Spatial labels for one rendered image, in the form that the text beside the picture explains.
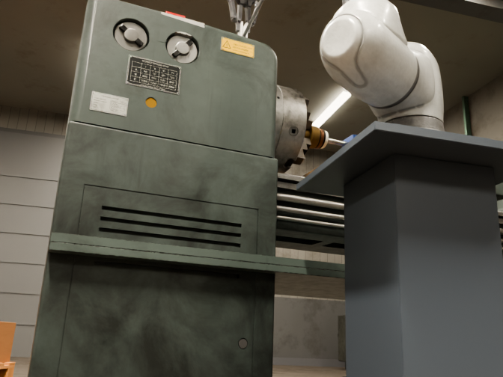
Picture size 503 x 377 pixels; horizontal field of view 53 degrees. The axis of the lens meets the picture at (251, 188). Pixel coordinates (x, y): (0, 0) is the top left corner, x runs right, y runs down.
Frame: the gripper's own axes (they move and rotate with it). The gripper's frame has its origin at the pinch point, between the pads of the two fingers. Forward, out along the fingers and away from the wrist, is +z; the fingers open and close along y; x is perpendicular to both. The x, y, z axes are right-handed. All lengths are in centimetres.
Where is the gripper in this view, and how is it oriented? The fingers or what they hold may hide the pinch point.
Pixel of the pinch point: (242, 32)
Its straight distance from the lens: 184.2
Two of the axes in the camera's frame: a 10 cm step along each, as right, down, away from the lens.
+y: 9.2, 1.5, 3.6
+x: -3.8, 2.5, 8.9
